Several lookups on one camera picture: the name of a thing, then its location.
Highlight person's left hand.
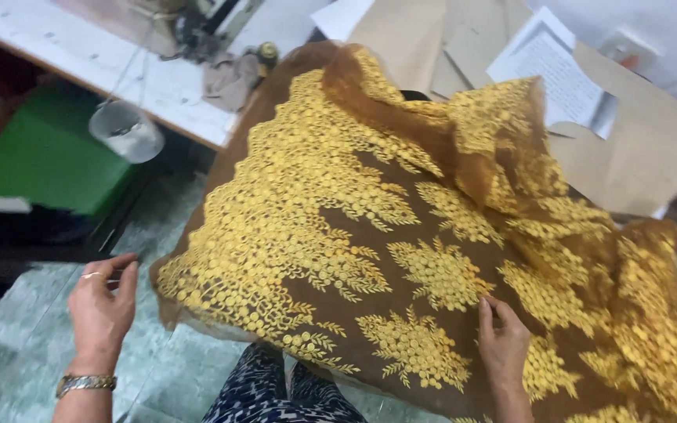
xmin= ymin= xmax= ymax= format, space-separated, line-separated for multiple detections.
xmin=67 ymin=253 xmax=139 ymax=368

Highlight green plastic stool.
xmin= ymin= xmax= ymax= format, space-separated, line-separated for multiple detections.
xmin=0 ymin=85 xmax=139 ymax=217

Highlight white sewing table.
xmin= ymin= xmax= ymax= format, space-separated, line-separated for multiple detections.
xmin=0 ymin=0 xmax=339 ymax=151

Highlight white printed paper sheet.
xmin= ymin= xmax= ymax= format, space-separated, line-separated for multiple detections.
xmin=485 ymin=6 xmax=618 ymax=141

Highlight metal wristwatch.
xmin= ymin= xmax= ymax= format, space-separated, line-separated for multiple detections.
xmin=56 ymin=374 xmax=118 ymax=400

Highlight clear plastic cup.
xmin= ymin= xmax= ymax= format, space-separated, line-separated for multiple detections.
xmin=88 ymin=100 xmax=166 ymax=164

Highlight white wall socket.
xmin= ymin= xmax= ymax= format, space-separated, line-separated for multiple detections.
xmin=600 ymin=26 xmax=663 ymax=74

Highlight person's right hand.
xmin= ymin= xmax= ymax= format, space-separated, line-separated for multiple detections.
xmin=477 ymin=295 xmax=532 ymax=389

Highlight beige cloth scrap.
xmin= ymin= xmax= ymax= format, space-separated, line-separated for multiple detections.
xmin=202 ymin=53 xmax=263 ymax=114

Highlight thread spool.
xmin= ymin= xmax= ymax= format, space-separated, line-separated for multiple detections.
xmin=256 ymin=41 xmax=281 ymax=77

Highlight brown gold embroidered lace fabric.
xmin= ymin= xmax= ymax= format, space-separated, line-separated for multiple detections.
xmin=149 ymin=41 xmax=677 ymax=423

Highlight sewing machine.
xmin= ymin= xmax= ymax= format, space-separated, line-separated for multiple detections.
xmin=133 ymin=0 xmax=269 ymax=62

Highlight brown pattern paper sheets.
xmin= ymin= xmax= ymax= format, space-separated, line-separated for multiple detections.
xmin=347 ymin=0 xmax=677 ymax=218

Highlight person's patterned trousers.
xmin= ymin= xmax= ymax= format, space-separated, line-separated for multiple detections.
xmin=201 ymin=342 xmax=369 ymax=423

